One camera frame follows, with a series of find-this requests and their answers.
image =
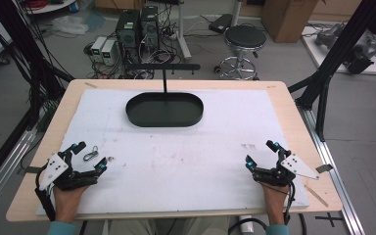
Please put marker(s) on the white plastic bag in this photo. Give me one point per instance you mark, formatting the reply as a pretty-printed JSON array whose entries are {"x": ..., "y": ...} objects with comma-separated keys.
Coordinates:
[{"x": 70, "y": 25}]

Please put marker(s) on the black tape piece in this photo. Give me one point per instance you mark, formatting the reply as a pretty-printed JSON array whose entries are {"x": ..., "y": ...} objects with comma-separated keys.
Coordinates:
[
  {"x": 324, "y": 168},
  {"x": 31, "y": 169}
]

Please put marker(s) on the black round stool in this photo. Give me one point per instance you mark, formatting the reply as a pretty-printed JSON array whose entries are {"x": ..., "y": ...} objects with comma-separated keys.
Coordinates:
[{"x": 244, "y": 37}]

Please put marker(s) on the grey robot part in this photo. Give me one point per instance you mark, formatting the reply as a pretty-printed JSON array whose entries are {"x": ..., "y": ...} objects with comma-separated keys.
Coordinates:
[{"x": 328, "y": 36}]

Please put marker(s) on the black tray stand with hook bar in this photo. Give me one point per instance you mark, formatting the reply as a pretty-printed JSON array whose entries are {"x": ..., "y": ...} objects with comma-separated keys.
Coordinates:
[{"x": 163, "y": 112}]

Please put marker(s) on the thin wooden stick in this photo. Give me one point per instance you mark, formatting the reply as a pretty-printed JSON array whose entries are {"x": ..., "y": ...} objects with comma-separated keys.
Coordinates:
[{"x": 316, "y": 196}]

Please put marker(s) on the brown cardboard box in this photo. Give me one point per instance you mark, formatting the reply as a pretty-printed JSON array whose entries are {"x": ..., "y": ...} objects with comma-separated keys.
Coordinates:
[{"x": 287, "y": 19}]

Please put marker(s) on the person's left hand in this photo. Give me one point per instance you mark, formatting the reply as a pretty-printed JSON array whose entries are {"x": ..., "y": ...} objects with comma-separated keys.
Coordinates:
[{"x": 67, "y": 200}]

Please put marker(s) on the black computer tower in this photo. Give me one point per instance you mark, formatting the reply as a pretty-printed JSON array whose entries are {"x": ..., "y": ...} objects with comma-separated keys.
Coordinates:
[
  {"x": 149, "y": 26},
  {"x": 128, "y": 29}
]

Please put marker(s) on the white floor platform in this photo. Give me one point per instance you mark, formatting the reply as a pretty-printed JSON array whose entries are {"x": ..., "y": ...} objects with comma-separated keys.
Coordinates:
[{"x": 316, "y": 55}]

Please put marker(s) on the black tape cross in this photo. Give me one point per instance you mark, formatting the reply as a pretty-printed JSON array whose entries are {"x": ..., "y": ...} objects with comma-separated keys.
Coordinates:
[{"x": 330, "y": 218}]

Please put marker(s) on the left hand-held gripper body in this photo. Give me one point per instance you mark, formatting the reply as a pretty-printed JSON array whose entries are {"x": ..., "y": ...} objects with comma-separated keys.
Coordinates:
[{"x": 55, "y": 168}]

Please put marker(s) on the flat black box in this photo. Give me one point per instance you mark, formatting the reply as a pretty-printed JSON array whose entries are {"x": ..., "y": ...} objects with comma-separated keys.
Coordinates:
[{"x": 220, "y": 23}]

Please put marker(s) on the white round table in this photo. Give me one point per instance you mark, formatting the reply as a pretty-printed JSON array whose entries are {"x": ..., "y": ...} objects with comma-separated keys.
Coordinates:
[{"x": 50, "y": 6}]

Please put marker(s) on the aluminium rail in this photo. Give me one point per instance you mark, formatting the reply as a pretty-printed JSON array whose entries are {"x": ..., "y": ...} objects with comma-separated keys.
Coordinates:
[
  {"x": 3, "y": 169},
  {"x": 336, "y": 182}
]

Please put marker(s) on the white foam mat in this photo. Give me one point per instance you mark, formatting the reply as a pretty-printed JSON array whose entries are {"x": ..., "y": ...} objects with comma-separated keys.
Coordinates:
[{"x": 176, "y": 169}]

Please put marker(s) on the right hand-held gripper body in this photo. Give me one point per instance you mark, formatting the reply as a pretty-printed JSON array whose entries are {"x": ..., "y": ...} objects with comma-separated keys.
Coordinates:
[{"x": 287, "y": 169}]

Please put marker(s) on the white power strip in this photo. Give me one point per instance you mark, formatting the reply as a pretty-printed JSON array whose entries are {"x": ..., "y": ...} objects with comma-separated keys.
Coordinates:
[{"x": 246, "y": 225}]

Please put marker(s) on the person's right hand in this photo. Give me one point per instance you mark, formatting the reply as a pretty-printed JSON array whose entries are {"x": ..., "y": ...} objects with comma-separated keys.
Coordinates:
[{"x": 275, "y": 199}]

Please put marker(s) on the white power supply unit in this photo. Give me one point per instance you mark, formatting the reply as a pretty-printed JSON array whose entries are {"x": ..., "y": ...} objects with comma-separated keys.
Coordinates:
[
  {"x": 108, "y": 52},
  {"x": 97, "y": 47}
]

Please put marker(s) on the black metal frame strut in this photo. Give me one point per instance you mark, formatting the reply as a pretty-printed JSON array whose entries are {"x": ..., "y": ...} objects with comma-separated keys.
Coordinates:
[{"x": 336, "y": 55}]

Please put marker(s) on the white desk leg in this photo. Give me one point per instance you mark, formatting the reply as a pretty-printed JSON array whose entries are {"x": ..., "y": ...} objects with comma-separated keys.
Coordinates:
[{"x": 183, "y": 36}]

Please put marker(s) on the silver metal carabiner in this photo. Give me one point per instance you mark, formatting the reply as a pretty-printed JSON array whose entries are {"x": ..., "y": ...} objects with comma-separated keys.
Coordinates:
[{"x": 90, "y": 153}]

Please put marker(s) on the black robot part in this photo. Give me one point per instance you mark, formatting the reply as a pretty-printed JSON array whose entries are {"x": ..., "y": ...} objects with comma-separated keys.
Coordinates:
[{"x": 359, "y": 58}]

